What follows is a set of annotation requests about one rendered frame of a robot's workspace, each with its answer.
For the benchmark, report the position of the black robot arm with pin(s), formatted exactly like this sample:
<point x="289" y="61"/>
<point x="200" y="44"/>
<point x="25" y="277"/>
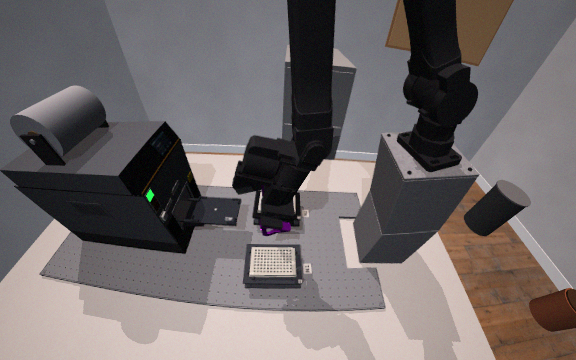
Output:
<point x="447" y="97"/>

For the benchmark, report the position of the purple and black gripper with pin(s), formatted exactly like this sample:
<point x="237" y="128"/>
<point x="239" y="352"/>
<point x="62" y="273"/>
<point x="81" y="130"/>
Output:
<point x="286" y="209"/>

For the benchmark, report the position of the grey roll on black bracket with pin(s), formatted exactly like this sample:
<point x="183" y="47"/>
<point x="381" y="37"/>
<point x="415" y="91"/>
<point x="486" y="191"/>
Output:
<point x="63" y="119"/>

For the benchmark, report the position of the black rectangular frame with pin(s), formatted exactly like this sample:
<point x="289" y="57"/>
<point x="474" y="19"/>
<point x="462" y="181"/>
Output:
<point x="294" y="221"/>

